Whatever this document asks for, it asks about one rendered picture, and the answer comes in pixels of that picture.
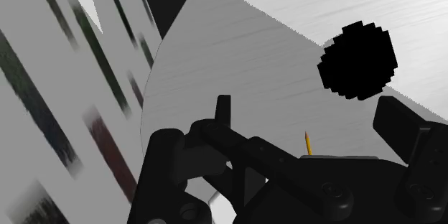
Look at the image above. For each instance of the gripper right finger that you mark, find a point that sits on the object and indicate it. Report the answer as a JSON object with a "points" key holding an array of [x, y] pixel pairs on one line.
{"points": [[425, 167]]}

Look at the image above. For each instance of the grey striped rug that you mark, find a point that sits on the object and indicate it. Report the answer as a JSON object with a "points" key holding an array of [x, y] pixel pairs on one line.
{"points": [[52, 86]]}

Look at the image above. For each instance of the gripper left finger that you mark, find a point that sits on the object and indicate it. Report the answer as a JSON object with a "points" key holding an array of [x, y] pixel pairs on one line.
{"points": [[164, 167]]}

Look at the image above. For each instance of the black round object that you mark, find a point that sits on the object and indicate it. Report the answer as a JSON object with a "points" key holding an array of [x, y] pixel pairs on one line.
{"points": [[357, 60]]}

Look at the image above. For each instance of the yellow pencil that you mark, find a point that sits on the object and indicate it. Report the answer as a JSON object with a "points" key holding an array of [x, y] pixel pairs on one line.
{"points": [[308, 145]]}

